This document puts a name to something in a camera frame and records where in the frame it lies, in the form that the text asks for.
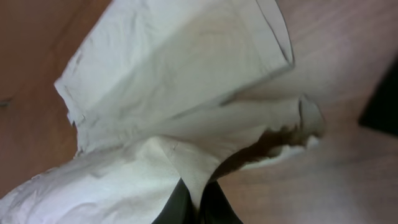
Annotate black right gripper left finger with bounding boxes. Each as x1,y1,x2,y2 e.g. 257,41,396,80
152,179,195,224

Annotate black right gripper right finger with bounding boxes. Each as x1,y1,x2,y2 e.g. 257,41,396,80
200,182,243,224

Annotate beige shorts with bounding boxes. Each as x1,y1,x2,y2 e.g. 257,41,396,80
1,0,324,223

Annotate black garment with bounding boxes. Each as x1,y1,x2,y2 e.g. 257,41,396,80
358,55,397,137

